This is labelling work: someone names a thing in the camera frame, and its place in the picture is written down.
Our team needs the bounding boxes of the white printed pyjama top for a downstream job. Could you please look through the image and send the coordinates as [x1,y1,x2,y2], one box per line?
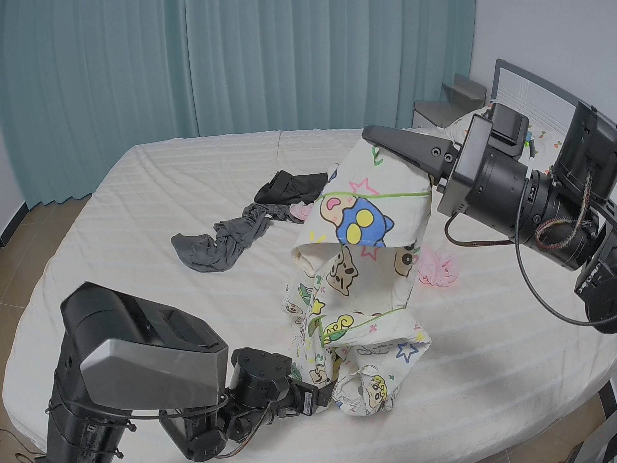
[280,135,432,416]

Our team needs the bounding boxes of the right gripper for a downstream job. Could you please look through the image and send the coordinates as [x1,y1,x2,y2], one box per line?
[362,113,536,232]

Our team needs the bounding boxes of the black garment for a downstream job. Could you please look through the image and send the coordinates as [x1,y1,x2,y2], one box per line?
[254,171,331,207]

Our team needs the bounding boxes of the bed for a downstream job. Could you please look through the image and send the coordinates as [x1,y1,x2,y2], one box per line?
[0,58,617,463]

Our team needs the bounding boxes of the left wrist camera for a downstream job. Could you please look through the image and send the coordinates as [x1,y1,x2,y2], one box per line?
[288,380,335,416]

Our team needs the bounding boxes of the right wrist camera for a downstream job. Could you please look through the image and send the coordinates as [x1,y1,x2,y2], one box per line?
[488,103,531,162]

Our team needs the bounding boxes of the white printed pillow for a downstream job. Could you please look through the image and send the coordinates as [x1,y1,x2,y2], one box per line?
[443,104,565,175]

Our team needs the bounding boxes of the dark grey garment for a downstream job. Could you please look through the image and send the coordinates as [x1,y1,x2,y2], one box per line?
[171,203,273,274]

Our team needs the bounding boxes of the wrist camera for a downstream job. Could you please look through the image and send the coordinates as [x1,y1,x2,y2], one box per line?
[488,103,531,162]
[288,380,335,416]

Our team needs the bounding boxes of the black cable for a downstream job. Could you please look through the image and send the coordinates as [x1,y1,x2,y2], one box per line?
[444,213,603,329]

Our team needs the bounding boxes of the pink garment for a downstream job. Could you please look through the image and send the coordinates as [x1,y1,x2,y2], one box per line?
[289,202,461,288]

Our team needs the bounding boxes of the grey bedside table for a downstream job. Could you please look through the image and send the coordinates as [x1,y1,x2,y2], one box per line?
[413,74,487,129]

